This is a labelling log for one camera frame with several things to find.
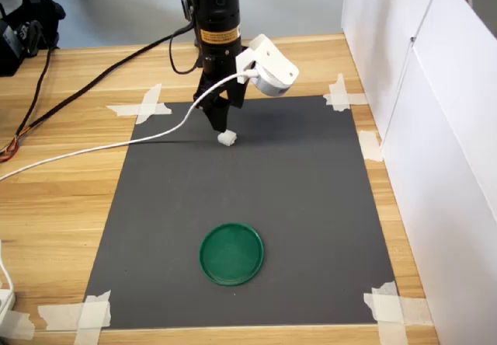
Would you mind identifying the dark grey mat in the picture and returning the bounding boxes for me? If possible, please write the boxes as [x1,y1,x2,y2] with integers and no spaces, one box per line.
[83,95,399,329]

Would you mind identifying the white camera box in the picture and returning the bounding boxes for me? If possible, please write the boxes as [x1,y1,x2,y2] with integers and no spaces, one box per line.
[235,33,301,98]

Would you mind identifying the white camera cable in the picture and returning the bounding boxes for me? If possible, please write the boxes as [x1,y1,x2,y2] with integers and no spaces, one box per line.
[0,71,259,182]

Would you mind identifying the thick black braided cable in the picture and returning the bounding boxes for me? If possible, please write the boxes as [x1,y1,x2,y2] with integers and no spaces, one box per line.
[15,24,195,138]

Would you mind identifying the thin black cable coloured wires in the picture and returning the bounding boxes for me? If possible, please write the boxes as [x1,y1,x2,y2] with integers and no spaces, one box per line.
[0,45,55,163]

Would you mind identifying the round green lid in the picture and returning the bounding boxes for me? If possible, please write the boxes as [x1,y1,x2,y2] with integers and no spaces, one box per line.
[199,222,266,287]

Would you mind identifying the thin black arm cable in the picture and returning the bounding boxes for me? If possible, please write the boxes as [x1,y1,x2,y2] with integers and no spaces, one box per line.
[168,26,203,75]

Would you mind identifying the white partition panel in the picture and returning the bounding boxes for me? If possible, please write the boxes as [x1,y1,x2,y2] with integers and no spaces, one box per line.
[381,0,497,345]
[340,0,444,140]

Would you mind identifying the white power strip cable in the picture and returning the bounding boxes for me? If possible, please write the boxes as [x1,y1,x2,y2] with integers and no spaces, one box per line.
[0,239,15,292]

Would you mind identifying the small white plastic terminal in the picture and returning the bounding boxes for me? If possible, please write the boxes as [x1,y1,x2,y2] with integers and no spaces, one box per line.
[217,129,238,147]

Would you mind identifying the white tape strip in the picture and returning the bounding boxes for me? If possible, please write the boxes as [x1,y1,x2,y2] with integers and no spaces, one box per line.
[328,73,351,113]
[37,301,112,331]
[73,290,112,345]
[371,281,408,345]
[363,292,434,326]
[356,130,384,162]
[323,92,368,107]
[135,83,163,125]
[105,102,173,117]
[0,309,36,340]

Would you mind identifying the white power strip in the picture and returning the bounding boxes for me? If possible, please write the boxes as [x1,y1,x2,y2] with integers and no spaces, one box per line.
[0,288,16,319]

